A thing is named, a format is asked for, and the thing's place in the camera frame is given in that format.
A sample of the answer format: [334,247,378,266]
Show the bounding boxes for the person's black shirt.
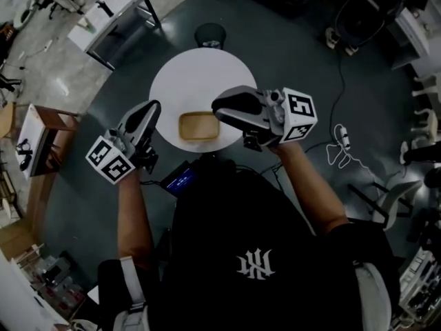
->
[98,153,400,331]

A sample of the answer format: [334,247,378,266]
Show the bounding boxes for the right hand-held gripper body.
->
[210,85,318,151]

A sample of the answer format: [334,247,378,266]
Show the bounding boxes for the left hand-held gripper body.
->
[85,99,162,185]

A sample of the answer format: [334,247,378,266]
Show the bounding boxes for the white wooden chair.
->
[411,76,441,144]

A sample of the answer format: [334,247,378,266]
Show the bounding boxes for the round white table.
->
[148,48,258,153]

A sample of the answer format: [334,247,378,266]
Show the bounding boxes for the wooden desk with white top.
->
[16,103,82,182]

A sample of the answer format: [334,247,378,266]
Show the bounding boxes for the black floor cable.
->
[302,52,347,151]

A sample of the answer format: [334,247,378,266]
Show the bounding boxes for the black tablet with blue screen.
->
[161,160,199,198]

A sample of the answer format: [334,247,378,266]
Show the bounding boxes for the white power cable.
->
[325,124,380,185]

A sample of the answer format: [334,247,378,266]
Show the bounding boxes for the person's right forearm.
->
[274,145,351,236]

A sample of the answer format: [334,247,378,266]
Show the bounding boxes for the black wire trash bin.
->
[194,22,227,51]

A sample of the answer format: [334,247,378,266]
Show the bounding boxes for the wooden tray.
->
[178,110,222,143]

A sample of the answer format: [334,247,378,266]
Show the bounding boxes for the person's left forearm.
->
[116,169,156,268]

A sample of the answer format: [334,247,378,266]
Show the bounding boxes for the white power strip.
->
[339,125,351,151]

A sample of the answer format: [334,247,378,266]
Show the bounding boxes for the steel table with white top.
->
[67,0,163,71]

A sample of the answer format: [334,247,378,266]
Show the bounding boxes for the white chair with black legs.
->
[347,179,424,230]

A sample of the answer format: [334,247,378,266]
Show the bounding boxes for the grey shoulder strap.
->
[353,260,393,331]
[119,256,149,331]

